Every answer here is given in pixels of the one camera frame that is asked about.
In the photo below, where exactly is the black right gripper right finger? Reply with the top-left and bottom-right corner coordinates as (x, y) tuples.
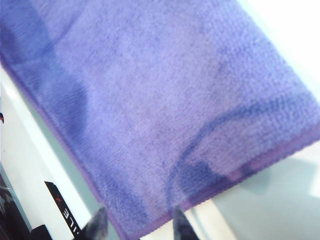
(172, 205), (201, 240)

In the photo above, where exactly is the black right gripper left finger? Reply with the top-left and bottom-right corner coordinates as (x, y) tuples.
(81, 206), (109, 240)

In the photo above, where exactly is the purple microfiber cloth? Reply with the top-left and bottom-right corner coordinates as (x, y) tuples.
(0, 0), (320, 240)

